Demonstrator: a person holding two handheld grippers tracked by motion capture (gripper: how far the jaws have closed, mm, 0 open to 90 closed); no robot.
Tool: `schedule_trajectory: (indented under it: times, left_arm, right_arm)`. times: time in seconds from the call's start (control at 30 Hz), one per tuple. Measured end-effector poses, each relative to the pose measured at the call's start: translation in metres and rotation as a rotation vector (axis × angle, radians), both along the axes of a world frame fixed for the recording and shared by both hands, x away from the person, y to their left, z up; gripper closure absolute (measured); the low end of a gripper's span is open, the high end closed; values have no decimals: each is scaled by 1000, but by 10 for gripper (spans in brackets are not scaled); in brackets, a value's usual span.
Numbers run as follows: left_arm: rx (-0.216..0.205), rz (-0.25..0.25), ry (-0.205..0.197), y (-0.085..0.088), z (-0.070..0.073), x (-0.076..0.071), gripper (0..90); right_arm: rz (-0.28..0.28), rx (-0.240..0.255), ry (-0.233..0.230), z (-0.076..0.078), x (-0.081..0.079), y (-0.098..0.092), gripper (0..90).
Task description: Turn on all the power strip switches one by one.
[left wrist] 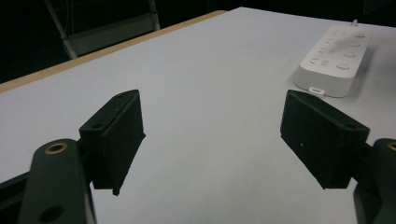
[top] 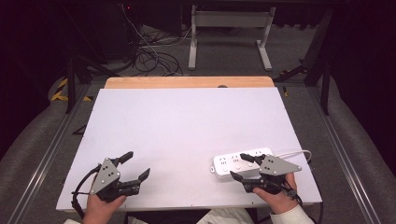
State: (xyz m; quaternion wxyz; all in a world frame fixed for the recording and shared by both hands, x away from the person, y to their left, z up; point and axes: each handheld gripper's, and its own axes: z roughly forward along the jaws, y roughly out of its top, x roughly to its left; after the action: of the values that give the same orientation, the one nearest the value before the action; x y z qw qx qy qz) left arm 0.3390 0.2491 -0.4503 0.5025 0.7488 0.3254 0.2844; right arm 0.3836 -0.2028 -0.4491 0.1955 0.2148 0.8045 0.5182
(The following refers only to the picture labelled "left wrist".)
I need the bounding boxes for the grey metal chair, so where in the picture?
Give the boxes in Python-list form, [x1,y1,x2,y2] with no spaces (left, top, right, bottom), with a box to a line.
[43,0,162,61]

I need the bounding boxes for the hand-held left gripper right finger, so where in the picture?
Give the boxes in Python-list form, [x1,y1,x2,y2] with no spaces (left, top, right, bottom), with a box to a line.
[279,89,372,190]

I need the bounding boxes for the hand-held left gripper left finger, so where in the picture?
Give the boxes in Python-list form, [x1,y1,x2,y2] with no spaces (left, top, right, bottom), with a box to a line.
[78,89,147,197]

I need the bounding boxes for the white power strip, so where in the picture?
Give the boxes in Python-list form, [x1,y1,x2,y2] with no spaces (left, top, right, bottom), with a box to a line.
[292,23,375,98]

